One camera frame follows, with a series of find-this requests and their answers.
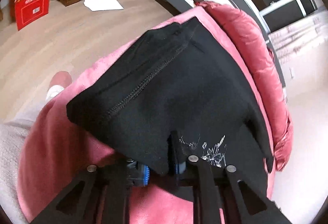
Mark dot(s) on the black pants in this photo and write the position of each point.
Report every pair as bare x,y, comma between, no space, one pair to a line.
178,79

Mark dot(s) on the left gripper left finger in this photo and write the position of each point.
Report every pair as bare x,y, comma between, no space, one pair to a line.
138,174

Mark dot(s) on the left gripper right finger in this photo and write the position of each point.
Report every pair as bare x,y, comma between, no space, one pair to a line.
176,157

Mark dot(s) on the grey bed headboard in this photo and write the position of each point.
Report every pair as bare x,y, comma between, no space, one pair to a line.
246,9

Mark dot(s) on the light trouser leg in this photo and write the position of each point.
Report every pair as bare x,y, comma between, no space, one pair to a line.
13,135

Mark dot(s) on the pink bed sheet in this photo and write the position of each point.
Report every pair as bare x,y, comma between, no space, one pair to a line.
55,149

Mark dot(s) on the pink slipper foot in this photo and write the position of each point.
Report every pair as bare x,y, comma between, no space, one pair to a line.
58,83

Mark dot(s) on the white paper sheet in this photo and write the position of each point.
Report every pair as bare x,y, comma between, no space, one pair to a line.
103,5

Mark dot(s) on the pink folded duvet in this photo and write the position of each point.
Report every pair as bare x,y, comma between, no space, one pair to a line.
248,41

